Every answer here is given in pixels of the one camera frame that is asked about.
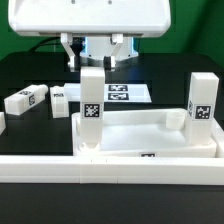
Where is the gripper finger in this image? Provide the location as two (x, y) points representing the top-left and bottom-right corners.
(104, 34), (124, 71)
(60, 33), (79, 72)

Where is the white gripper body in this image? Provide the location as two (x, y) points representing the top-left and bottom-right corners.
(8, 0), (171, 37)

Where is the white desk tabletop tray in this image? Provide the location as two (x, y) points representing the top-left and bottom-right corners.
(72, 108), (217, 158)

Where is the white front fence bar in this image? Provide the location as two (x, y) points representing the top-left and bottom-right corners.
(0, 156), (224, 185)

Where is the white fence bar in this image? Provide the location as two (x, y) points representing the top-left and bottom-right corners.
(211, 120), (224, 158)
(0, 156), (224, 185)

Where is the white right fence bar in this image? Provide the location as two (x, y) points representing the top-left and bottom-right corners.
(211, 120), (224, 158)

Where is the black cable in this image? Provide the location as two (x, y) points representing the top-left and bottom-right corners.
(28, 35), (68, 53)

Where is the white marker base plate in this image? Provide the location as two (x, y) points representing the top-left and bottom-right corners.
(64, 83), (152, 103)

